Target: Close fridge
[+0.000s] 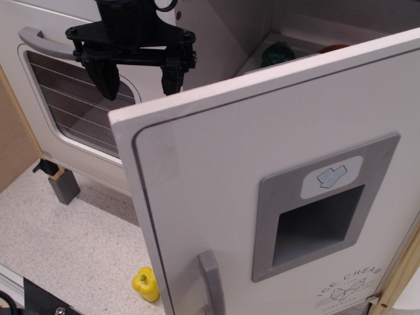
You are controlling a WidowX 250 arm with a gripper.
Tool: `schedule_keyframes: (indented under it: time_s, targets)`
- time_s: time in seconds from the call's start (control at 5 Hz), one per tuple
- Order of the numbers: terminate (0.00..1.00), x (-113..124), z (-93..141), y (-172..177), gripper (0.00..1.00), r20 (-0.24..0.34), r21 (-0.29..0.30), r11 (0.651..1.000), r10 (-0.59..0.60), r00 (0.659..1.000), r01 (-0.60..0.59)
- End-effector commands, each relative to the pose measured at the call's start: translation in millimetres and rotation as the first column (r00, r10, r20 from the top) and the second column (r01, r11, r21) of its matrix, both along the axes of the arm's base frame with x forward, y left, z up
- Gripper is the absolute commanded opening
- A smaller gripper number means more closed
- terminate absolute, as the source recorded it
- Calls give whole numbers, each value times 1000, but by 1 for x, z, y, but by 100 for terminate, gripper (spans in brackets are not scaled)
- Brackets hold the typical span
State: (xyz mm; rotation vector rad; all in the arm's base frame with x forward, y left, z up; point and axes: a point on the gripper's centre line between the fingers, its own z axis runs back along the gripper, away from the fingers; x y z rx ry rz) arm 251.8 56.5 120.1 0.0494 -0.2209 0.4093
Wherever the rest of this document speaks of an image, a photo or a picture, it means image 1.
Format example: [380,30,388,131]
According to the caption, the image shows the green toy vegetable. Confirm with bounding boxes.
[261,41,296,68]

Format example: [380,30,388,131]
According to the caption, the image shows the grey ice dispenser panel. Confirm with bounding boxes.
[252,133,401,283]

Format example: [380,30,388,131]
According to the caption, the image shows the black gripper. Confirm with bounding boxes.
[66,1,197,100]

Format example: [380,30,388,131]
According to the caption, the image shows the orange toy item in fridge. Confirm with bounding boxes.
[318,44,348,54]

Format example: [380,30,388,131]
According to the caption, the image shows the black clamp bracket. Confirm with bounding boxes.
[32,159,59,176]

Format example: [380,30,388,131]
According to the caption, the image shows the grey oven door handle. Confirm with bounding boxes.
[18,26,76,61]

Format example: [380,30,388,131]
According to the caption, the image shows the grey kitchen leg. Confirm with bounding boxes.
[49,170,81,205]

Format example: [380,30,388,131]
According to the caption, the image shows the white toy oven door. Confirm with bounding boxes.
[1,1,163,194]

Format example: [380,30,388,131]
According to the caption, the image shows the black base plate with screw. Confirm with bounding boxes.
[24,278,81,315]

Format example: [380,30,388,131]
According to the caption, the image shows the yellow toy bell pepper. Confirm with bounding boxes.
[131,266,159,303]

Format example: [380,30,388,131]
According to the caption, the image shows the grey fridge door handle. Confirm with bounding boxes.
[198,250,226,315]

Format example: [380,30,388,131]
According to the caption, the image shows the light wooden frame left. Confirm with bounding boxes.
[0,64,45,161]

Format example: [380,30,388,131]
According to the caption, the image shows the light wooden post right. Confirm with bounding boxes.
[368,227,419,315]

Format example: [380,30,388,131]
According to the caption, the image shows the white toy fridge door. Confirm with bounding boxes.
[109,28,419,314]

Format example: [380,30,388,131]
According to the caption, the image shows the white toy kitchen cabinet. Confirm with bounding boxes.
[175,1,419,89]

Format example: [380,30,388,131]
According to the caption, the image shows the black cable at corner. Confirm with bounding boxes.
[0,288,21,315]

